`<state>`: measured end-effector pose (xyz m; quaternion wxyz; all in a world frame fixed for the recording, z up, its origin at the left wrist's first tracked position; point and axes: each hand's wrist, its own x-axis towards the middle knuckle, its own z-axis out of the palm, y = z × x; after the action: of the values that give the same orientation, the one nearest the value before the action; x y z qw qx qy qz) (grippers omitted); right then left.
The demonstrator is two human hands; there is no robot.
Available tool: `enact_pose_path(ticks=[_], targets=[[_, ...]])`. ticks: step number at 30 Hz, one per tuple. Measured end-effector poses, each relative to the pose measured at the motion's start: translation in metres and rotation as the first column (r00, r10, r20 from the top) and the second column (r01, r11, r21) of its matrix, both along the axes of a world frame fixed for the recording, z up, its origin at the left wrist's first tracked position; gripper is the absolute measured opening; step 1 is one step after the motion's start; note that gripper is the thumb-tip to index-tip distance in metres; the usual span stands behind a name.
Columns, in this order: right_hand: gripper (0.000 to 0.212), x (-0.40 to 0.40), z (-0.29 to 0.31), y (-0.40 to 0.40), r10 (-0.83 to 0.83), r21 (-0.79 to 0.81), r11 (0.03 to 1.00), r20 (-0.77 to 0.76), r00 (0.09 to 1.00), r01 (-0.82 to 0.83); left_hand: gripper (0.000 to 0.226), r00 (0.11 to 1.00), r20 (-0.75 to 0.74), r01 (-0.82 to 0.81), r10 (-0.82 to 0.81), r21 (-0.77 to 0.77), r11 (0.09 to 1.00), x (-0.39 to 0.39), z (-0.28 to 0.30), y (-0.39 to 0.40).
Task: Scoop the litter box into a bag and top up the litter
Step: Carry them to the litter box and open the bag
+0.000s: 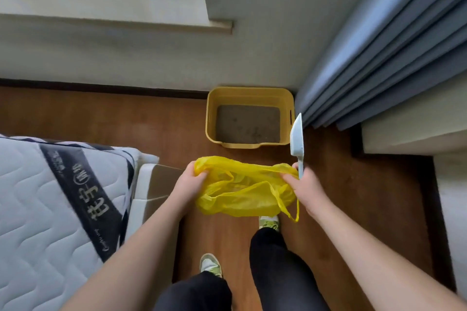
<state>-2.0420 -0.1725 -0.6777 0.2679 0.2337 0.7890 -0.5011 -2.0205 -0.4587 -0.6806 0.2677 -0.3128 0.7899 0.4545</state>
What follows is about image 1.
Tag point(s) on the person's left hand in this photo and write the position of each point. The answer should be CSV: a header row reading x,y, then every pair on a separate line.
x,y
188,187

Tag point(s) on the person's right hand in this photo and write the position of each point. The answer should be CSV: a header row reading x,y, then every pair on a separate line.
x,y
310,194

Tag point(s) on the yellow plastic bag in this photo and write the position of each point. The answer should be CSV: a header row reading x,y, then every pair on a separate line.
x,y
237,190

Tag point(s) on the pale blue litter scoop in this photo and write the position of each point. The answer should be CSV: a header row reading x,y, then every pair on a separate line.
x,y
297,139

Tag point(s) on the yellow litter box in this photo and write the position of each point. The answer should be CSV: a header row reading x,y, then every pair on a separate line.
x,y
248,95

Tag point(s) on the person's left forearm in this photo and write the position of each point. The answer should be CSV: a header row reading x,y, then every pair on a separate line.
x,y
120,267

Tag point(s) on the person's right forearm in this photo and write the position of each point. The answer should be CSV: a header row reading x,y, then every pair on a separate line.
x,y
383,267

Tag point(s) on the person's right white-green shoe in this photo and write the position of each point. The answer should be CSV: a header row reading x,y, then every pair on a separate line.
x,y
269,223

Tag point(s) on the person's white-green shoe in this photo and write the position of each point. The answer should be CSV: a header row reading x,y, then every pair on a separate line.
x,y
211,265
269,223

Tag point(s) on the person's left white-green shoe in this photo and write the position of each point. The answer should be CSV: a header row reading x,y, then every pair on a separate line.
x,y
211,265

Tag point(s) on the black trousers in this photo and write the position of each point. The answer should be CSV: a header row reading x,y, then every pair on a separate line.
x,y
281,270

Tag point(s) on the dark baseboard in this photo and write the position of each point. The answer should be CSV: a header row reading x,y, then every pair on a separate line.
x,y
109,88

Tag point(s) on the white quilted mattress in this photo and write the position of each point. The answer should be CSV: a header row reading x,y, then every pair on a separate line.
x,y
36,230

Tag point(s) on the blue pleated curtain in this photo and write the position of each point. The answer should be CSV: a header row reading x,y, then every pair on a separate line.
x,y
383,48

